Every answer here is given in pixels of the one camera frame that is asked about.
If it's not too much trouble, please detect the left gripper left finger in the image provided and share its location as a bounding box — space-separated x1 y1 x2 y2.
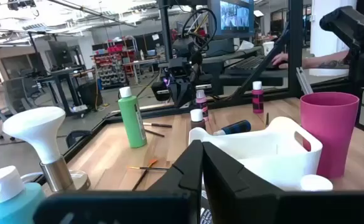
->
147 139 203 224

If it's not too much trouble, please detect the person's forearm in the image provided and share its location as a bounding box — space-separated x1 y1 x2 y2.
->
302 49 350 70

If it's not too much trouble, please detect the dark brown paint bottle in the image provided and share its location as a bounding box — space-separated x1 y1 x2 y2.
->
190 108 207 131

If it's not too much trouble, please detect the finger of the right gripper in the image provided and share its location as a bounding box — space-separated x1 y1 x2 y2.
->
181 79 196 107
169 79 183 108

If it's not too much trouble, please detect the black chair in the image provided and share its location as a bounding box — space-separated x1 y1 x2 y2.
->
65 129 92 149

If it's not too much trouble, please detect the black trash bin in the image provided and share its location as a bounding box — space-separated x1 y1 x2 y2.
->
77 80 104 109

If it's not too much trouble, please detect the white bar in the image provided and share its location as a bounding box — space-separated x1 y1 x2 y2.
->
296 67 314 95

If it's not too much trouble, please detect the light pink paint bottle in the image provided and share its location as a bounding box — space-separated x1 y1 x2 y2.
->
195 89 210 122

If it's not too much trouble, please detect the large black paint bottle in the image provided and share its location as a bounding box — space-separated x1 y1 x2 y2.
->
200 190 214 224

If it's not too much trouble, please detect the pink plastic cup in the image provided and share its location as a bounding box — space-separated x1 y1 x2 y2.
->
299 91 360 180

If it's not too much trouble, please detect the black workshop desk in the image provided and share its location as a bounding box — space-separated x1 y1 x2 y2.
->
35 67 86 116

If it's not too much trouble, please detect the teal paint bottle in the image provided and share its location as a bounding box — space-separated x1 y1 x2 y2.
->
0 165 47 224

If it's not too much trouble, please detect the white paper cup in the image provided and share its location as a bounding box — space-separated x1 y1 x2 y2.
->
262 41 275 56

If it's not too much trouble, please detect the white lamp cable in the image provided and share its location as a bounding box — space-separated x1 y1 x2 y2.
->
19 170 44 184

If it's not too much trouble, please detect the magenta paint bottle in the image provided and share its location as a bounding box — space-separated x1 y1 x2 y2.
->
251 81 264 114

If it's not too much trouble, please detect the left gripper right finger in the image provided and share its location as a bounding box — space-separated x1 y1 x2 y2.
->
203 141 284 224

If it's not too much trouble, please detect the black keyboard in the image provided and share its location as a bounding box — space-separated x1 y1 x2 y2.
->
227 55 284 72

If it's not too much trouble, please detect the person's hand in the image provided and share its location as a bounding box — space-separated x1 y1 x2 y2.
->
271 52 290 69

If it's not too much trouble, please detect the red parts shelf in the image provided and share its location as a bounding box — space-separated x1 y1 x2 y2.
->
93 43 136 90

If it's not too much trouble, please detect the grey office chair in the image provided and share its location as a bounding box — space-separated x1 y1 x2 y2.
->
0 76 41 141

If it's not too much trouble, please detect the white plastic bin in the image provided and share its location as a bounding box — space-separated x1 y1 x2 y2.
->
188 116 324 191

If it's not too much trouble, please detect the computer monitor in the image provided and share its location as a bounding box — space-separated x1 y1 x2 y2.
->
208 0 256 40

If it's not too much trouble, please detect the blue paint bottle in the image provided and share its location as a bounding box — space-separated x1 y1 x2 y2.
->
212 119 252 136

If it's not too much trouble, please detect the green paint bottle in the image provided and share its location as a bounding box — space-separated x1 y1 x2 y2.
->
118 86 147 149

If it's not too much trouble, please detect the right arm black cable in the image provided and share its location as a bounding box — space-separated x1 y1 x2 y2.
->
180 7 218 52

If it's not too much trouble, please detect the black computer desk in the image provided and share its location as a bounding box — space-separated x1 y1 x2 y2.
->
200 46 290 88

